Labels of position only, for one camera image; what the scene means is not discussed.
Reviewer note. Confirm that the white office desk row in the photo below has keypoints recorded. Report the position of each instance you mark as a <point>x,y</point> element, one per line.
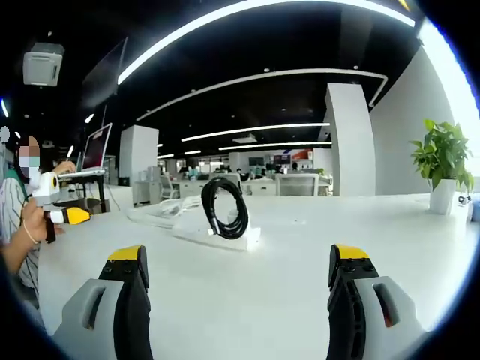
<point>262,185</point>

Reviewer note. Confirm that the curved white ceiling rail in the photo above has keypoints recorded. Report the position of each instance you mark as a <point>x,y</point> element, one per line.
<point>262,77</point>

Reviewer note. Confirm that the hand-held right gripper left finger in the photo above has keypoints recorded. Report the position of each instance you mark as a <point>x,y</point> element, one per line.
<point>92,311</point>

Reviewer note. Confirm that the black laptop stand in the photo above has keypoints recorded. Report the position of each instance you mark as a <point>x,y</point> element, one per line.
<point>102,191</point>

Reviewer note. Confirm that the long ceiling light strip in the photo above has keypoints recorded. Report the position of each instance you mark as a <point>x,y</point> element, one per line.
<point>232,26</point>

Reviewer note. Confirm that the dark hanging screen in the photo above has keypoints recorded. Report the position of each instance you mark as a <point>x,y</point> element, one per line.
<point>105,71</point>

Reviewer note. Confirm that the white power strip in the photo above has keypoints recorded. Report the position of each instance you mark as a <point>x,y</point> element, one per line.
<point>240,242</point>

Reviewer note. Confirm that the silver laptop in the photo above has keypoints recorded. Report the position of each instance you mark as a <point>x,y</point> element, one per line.
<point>96,150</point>

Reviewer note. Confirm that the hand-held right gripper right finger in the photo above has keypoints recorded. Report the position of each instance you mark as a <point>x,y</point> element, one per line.
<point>392,318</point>

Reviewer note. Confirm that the white charger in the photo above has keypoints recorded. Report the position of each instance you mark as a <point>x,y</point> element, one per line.
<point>232,216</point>

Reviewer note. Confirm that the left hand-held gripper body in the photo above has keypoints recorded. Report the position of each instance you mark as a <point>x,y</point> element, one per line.
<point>45,187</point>

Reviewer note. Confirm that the person's left hand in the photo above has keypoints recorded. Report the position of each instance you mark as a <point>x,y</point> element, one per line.
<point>36,223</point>

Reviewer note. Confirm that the red blue wall display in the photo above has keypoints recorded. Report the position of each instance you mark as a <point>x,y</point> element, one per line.
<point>294,157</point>

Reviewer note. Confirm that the white storage cabinet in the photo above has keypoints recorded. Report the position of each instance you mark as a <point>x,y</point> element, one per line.
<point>147,187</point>

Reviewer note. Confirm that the potted green plant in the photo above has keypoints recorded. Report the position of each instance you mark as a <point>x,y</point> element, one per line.
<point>444,195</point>

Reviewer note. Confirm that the straight ceiling light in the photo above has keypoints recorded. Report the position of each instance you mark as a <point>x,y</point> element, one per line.
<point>255,130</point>
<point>273,145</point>

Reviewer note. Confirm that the white ceiling air conditioner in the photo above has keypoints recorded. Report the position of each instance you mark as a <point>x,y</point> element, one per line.
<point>43,65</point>

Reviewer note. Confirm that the blue tissue box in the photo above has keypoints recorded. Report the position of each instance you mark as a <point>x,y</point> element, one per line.
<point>475,210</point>

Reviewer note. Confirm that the white wrist band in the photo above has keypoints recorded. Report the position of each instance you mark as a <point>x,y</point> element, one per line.
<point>30,232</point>

